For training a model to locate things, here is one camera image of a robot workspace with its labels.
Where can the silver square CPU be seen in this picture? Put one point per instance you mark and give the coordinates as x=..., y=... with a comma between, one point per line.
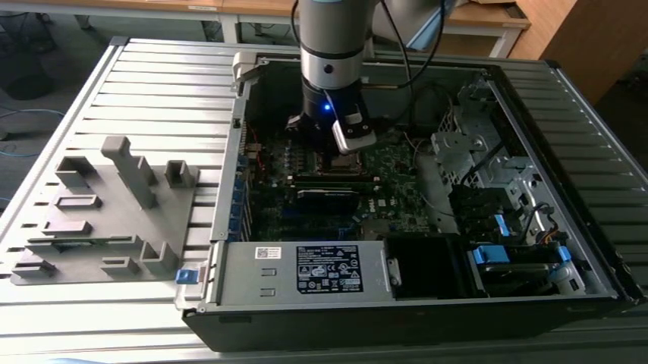
x=351, y=164

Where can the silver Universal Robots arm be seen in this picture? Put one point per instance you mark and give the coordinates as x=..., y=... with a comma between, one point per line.
x=332, y=34

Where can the dark installed RAM stick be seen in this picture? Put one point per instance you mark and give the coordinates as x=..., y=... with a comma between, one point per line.
x=335, y=178

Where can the black graphics card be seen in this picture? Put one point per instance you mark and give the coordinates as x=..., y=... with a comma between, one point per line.
x=327, y=201

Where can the green motherboard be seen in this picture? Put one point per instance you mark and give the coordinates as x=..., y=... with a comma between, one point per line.
x=395, y=189

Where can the silver metal drive cage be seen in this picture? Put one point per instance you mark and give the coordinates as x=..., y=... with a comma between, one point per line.
x=456, y=144

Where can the dark chipset heat sink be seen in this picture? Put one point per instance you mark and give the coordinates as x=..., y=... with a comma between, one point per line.
x=376, y=229

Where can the black plastic fan shroud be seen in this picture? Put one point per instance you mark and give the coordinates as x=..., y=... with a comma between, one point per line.
x=426, y=265

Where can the small blue plastic clip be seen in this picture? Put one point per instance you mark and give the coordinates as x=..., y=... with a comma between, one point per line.
x=500, y=225
x=563, y=254

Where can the grey power supply unit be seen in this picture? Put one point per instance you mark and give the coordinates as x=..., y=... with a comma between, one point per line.
x=244, y=280

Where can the grey parts rack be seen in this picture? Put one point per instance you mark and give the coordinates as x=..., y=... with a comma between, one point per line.
x=122, y=223

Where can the blue disk carrier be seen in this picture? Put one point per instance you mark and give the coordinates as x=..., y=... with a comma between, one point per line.
x=491, y=254

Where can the blue case latch tab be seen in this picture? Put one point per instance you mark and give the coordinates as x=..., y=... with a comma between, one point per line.
x=185, y=277

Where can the wooden cabinet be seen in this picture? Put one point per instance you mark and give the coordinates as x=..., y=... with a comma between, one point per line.
x=598, y=38

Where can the black office chair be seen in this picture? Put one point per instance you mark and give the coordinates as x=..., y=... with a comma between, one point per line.
x=26, y=76

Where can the dark hard disk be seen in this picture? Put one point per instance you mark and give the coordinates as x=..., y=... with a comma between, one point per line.
x=511, y=271

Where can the black open PC case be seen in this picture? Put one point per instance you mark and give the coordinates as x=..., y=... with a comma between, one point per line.
x=355, y=326

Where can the pale blue rounded object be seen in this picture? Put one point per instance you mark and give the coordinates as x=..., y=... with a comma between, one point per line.
x=71, y=361

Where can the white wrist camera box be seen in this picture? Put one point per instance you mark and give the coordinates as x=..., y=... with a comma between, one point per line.
x=355, y=140

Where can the wooden desk white frame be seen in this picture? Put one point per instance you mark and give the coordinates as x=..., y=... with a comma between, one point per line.
x=496, y=19
x=126, y=4

